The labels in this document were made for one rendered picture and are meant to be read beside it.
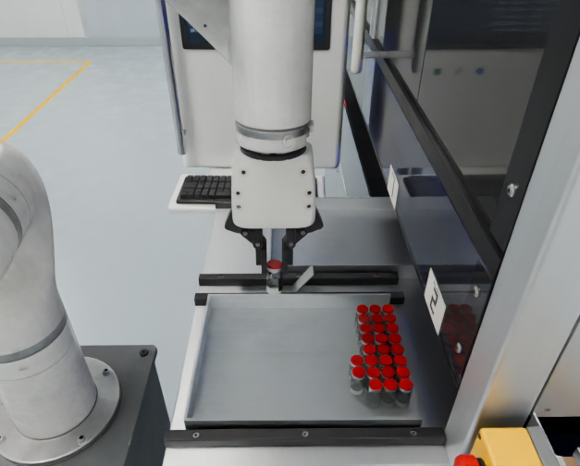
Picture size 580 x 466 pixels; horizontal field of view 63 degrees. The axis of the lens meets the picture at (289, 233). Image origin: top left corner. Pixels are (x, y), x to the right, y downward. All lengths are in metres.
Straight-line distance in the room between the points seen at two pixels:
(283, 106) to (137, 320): 1.80
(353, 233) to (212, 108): 0.60
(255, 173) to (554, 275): 0.31
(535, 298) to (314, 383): 0.41
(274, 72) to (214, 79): 0.95
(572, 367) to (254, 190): 0.40
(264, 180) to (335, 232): 0.58
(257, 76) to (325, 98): 0.95
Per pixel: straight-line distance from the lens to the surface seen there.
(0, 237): 0.57
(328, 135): 1.47
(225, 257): 1.04
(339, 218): 1.15
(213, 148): 1.51
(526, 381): 0.61
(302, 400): 0.79
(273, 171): 0.53
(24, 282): 0.69
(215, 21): 0.58
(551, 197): 0.46
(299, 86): 0.50
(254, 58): 0.48
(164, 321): 2.17
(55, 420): 0.81
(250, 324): 0.89
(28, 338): 0.69
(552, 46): 0.49
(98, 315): 2.29
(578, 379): 0.64
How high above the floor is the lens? 1.53
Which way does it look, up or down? 36 degrees down
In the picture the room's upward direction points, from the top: straight up
